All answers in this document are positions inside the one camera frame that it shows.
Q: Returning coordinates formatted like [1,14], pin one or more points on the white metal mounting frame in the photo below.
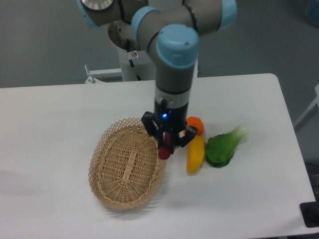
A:
[103,76]

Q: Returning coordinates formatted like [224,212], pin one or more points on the yellow mango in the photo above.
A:
[195,154]

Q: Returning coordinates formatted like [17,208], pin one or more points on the green bok choy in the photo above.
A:
[220,149]

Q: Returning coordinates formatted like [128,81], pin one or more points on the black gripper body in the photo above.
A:
[171,120]

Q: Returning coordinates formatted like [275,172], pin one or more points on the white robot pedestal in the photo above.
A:
[136,65]

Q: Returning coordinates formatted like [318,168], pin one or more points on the purple sweet potato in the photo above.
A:
[165,149]

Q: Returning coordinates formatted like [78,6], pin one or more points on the woven wicker basket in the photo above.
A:
[125,171]

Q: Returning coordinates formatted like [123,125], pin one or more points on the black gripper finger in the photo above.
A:
[177,141]
[154,126]

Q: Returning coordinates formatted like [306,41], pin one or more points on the orange tangerine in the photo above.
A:
[196,123]

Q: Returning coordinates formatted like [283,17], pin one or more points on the black box at table edge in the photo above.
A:
[310,213]

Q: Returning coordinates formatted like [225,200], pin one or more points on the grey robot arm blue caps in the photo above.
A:
[171,40]

